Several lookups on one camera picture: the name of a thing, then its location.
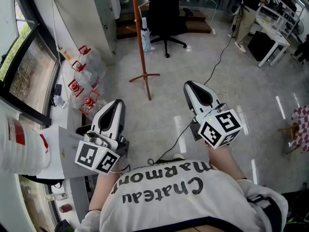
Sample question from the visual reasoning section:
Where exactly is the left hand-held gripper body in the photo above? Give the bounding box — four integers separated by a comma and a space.
74, 129, 130, 175

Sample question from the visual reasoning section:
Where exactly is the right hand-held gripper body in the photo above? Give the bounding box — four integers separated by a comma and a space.
189, 102, 244, 149

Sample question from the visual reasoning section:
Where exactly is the light blue folding umbrella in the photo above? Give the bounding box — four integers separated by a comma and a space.
141, 17, 152, 52

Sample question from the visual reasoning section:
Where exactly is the brown wooden coat rack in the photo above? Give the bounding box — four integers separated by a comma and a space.
126, 0, 161, 101

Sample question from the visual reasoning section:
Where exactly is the person's right forearm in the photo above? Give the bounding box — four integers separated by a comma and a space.
206, 143, 247, 180

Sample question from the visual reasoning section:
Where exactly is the person's left forearm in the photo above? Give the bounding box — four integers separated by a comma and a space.
88, 170, 121, 212

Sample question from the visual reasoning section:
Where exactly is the white cardboard box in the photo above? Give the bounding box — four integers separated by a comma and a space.
36, 126, 99, 180

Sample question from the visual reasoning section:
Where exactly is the crumpled clear plastic bottle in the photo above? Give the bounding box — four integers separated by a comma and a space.
53, 95, 68, 109

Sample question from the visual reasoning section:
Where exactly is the dark wooden platform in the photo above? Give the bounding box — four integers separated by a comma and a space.
116, 5, 212, 40

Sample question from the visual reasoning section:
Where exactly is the wooden stool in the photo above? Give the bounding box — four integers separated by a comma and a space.
277, 123, 301, 154

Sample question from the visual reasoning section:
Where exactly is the stack of white buckets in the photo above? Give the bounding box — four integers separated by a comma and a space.
0, 115, 51, 176

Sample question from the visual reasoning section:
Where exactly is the orange drink bottle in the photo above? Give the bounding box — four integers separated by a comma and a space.
59, 46, 72, 61

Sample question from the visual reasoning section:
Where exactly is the black box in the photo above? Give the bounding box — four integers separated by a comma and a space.
248, 31, 276, 62

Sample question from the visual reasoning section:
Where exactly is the checked purple white cloth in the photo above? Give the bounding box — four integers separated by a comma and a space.
290, 105, 309, 154

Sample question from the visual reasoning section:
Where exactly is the black office chair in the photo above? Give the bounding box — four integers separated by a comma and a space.
144, 0, 195, 58

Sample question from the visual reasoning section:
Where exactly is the person's white printed shirt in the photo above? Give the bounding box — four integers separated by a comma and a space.
81, 159, 289, 232

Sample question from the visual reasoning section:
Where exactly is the white table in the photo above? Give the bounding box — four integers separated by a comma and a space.
255, 3, 292, 68

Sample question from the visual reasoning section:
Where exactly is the grey round seat shell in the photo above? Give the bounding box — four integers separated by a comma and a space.
226, 0, 243, 15

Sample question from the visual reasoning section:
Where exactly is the grey metal cabinet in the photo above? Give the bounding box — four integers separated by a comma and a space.
90, 0, 119, 66

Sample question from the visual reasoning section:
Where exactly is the white cabinet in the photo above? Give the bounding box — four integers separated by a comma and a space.
108, 0, 121, 20

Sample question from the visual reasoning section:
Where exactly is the white storage shelf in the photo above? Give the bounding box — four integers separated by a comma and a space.
264, 0, 306, 37

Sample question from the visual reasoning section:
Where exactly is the black floor cable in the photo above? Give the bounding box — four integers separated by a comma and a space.
147, 24, 236, 166

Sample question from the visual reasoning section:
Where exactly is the white wall cable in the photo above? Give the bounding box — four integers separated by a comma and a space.
52, 0, 70, 120

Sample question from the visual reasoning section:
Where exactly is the white power cord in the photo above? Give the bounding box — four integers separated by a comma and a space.
201, 0, 218, 29

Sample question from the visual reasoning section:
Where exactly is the black shoulder strap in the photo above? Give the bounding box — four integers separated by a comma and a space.
246, 193, 283, 232

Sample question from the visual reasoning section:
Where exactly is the black window frame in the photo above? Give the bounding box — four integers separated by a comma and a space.
0, 0, 61, 130

